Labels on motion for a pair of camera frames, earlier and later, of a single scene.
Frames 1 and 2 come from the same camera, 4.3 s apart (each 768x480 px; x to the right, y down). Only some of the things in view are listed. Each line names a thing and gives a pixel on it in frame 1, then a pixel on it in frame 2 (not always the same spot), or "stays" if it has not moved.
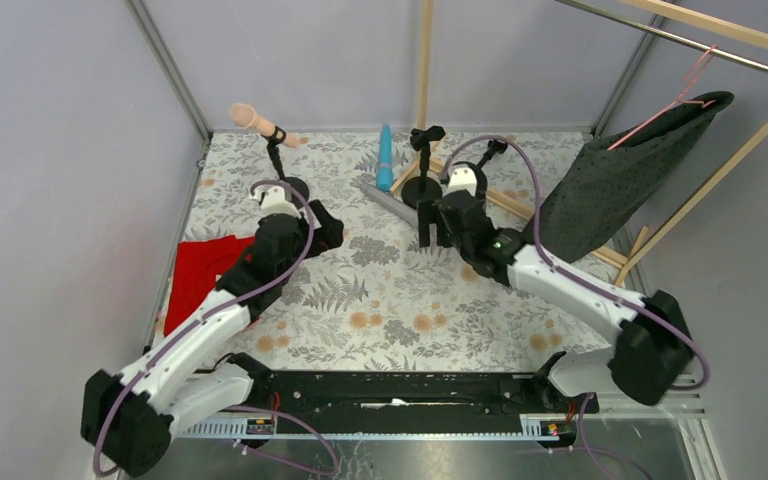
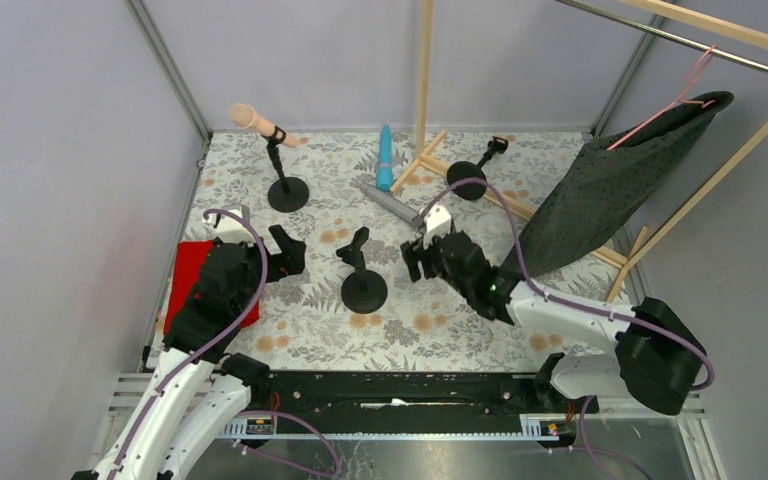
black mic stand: x=423 y=188 to x=364 y=291
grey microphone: x=391 y=202 stays
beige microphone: x=245 y=116 stays
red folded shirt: x=198 y=263 stays
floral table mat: x=380 y=302 stays
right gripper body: x=433 y=211 to x=428 y=257
